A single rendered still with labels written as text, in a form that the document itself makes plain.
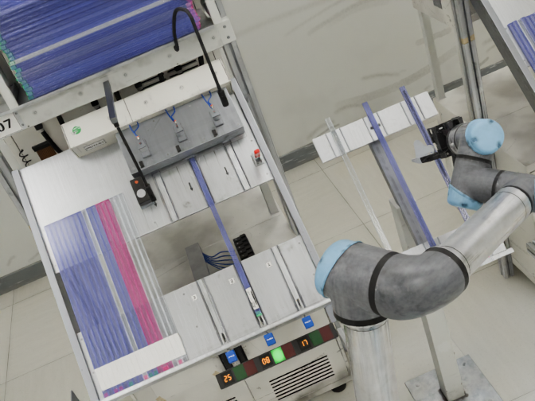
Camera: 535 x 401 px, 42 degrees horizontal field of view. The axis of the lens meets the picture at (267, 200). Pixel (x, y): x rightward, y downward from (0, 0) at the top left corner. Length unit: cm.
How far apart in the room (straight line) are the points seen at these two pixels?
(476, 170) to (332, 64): 231
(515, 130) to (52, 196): 154
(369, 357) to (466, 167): 46
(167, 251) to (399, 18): 195
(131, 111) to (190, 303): 56
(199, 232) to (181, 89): 69
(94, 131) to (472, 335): 153
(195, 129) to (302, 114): 188
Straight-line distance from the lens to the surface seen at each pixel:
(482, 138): 151
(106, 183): 203
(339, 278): 124
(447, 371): 238
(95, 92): 199
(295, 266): 189
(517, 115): 264
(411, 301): 119
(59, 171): 209
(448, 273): 121
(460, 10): 227
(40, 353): 350
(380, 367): 136
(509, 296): 280
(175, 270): 239
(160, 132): 198
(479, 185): 151
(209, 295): 190
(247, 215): 250
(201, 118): 197
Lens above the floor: 196
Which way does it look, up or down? 32 degrees down
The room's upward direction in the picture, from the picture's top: 21 degrees counter-clockwise
